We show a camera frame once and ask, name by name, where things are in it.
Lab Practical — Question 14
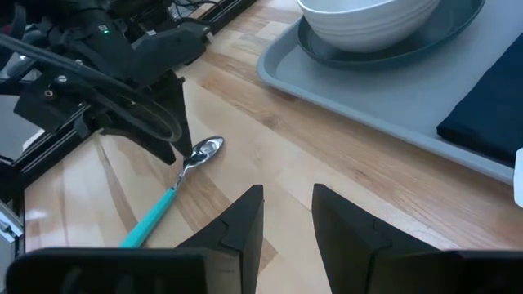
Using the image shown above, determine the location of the grey plastic tray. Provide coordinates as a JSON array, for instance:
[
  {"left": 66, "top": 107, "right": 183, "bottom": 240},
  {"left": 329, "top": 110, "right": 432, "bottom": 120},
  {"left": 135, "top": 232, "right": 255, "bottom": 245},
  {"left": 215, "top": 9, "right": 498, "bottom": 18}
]
[{"left": 256, "top": 0, "right": 516, "bottom": 185}]

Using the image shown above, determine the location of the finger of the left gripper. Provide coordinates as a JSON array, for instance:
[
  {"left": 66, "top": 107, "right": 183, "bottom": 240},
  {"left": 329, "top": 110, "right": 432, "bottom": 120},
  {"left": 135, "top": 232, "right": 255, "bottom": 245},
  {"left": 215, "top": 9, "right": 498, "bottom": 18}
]
[
  {"left": 100, "top": 130, "right": 177, "bottom": 167},
  {"left": 161, "top": 73, "right": 193, "bottom": 158}
]

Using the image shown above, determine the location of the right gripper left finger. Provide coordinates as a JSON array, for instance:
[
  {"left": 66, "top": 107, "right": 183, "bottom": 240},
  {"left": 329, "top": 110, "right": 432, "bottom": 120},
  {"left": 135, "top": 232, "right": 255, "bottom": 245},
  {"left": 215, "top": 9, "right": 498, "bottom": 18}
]
[{"left": 6, "top": 184, "right": 265, "bottom": 294}]

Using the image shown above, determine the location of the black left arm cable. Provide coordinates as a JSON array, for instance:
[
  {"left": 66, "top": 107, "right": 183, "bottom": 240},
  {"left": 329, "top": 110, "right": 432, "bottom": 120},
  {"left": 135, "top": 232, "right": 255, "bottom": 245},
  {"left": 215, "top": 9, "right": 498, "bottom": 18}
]
[{"left": 0, "top": 33, "right": 184, "bottom": 143}]

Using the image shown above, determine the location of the dark blue plate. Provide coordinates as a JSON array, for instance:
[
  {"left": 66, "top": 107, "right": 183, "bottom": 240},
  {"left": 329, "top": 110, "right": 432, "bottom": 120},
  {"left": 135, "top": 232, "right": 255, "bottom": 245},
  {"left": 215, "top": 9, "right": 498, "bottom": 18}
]
[{"left": 297, "top": 0, "right": 486, "bottom": 70}]

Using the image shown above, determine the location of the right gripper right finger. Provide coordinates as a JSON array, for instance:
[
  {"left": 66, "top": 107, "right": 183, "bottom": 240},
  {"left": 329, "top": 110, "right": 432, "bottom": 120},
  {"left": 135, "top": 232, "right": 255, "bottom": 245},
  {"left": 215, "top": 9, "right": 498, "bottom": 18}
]
[{"left": 312, "top": 183, "right": 523, "bottom": 294}]

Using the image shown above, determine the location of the teal handled spoon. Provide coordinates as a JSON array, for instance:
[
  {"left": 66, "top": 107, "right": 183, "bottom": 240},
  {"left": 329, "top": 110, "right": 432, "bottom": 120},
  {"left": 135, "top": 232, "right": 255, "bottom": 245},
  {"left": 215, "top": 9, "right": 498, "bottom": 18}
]
[{"left": 118, "top": 136, "right": 226, "bottom": 249}]

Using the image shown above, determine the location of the dark blue cloth napkin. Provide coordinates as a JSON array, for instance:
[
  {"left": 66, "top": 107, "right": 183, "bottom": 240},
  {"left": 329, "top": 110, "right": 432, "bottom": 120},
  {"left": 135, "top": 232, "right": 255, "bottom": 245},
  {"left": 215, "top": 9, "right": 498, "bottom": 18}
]
[{"left": 436, "top": 32, "right": 523, "bottom": 209}]

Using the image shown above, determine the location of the white ceramic bowl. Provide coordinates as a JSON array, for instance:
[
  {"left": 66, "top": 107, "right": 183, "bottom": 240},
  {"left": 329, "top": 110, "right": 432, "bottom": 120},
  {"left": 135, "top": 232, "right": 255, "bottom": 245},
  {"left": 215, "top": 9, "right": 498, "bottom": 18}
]
[{"left": 297, "top": 0, "right": 441, "bottom": 53}]

